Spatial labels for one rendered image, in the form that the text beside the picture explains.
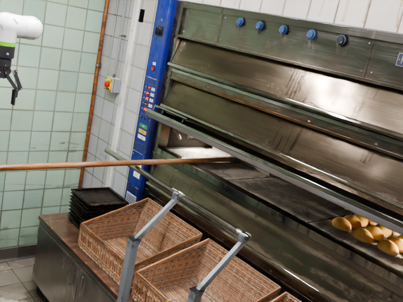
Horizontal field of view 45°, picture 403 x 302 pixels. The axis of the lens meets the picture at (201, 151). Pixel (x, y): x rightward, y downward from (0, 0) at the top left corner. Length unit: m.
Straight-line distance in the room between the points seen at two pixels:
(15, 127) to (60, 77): 0.48
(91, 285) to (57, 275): 0.44
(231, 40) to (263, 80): 0.35
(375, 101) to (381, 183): 0.34
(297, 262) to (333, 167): 0.50
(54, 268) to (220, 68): 1.62
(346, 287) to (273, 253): 0.41
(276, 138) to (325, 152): 0.28
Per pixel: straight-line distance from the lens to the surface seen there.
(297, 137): 2.39
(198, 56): 2.92
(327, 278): 2.35
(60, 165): 2.50
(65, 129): 3.85
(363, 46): 2.23
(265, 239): 2.55
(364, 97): 2.20
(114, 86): 3.54
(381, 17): 2.20
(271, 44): 2.54
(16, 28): 2.34
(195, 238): 2.82
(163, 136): 3.18
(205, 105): 2.84
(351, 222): 2.53
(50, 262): 3.35
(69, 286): 3.14
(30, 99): 3.69
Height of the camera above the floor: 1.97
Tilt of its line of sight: 14 degrees down
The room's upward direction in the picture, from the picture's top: 12 degrees clockwise
